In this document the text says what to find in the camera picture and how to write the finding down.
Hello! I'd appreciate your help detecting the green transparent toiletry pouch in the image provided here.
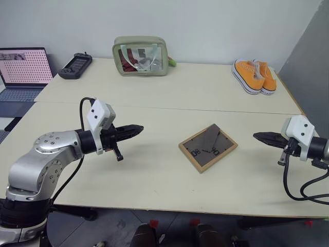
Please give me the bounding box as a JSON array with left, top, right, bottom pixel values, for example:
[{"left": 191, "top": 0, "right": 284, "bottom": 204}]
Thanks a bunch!
[{"left": 111, "top": 36, "right": 171, "bottom": 78}]

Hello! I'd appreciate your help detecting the red item inside pouch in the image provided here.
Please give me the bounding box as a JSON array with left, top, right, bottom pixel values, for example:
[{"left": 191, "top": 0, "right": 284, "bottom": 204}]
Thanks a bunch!
[{"left": 118, "top": 48, "right": 135, "bottom": 73}]

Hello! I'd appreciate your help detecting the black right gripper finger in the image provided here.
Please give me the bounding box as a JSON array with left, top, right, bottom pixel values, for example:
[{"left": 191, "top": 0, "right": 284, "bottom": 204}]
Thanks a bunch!
[
  {"left": 252, "top": 131, "right": 286, "bottom": 142},
  {"left": 258, "top": 138, "right": 287, "bottom": 150}
]

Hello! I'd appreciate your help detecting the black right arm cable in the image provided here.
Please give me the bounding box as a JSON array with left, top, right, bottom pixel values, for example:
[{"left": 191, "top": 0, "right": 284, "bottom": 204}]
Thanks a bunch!
[{"left": 282, "top": 148, "right": 329, "bottom": 205}]

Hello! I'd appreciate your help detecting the dark rounded shape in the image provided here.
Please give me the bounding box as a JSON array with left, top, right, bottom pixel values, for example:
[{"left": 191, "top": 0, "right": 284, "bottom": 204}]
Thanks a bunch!
[
  {"left": 193, "top": 223, "right": 228, "bottom": 247},
  {"left": 130, "top": 222, "right": 158, "bottom": 247}
]

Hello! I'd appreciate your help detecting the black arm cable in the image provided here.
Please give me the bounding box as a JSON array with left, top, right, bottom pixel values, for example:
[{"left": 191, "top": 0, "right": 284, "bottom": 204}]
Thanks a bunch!
[
  {"left": 282, "top": 148, "right": 329, "bottom": 205},
  {"left": 52, "top": 97, "right": 100, "bottom": 206}
]

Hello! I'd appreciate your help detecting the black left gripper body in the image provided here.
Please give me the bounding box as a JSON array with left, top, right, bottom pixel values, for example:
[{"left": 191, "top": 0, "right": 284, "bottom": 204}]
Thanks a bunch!
[{"left": 100, "top": 125, "right": 125, "bottom": 162}]

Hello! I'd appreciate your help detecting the grey partition panel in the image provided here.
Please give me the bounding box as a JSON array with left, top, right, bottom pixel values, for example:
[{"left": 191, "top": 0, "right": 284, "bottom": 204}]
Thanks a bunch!
[{"left": 278, "top": 0, "right": 329, "bottom": 138}]

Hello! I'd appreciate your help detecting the black handheld controller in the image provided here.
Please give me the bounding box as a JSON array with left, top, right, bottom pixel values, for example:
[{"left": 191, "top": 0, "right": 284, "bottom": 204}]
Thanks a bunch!
[{"left": 58, "top": 51, "right": 94, "bottom": 80}]

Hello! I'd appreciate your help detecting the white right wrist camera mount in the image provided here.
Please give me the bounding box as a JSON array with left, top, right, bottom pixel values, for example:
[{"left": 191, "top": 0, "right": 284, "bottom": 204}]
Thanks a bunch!
[{"left": 280, "top": 115, "right": 316, "bottom": 162}]

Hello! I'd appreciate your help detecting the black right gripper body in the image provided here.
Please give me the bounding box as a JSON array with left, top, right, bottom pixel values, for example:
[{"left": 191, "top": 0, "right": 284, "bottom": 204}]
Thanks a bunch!
[{"left": 277, "top": 137, "right": 302, "bottom": 167}]

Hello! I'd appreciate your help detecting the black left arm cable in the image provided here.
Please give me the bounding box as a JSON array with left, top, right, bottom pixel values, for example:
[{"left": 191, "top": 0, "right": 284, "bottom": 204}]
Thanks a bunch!
[{"left": 52, "top": 97, "right": 100, "bottom": 206}]

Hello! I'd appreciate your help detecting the orange canvas sneaker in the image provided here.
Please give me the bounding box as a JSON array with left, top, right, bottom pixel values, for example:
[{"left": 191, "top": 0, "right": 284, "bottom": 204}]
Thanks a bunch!
[
  {"left": 231, "top": 58, "right": 267, "bottom": 96},
  {"left": 254, "top": 60, "right": 278, "bottom": 97}
]

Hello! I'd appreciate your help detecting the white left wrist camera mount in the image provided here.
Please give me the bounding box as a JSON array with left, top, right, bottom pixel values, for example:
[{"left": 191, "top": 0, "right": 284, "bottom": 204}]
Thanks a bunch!
[{"left": 85, "top": 99, "right": 117, "bottom": 155}]

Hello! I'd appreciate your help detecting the grey laptop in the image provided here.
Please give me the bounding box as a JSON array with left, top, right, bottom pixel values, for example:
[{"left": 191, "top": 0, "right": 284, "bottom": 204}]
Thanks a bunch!
[{"left": 0, "top": 46, "right": 55, "bottom": 118}]

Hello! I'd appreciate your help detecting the square wooden wall clock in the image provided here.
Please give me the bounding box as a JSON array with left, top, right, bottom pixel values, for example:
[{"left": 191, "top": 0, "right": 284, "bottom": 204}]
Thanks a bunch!
[{"left": 178, "top": 123, "right": 239, "bottom": 174}]

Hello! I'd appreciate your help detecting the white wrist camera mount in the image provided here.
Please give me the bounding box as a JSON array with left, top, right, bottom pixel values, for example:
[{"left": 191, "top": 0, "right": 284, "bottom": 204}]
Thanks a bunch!
[
  {"left": 85, "top": 99, "right": 117, "bottom": 155},
  {"left": 280, "top": 115, "right": 316, "bottom": 162}
]

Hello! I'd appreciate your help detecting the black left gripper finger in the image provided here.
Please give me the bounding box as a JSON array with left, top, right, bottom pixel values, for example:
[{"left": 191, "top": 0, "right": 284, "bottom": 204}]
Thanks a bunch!
[
  {"left": 119, "top": 124, "right": 144, "bottom": 134},
  {"left": 117, "top": 130, "right": 142, "bottom": 143}
]

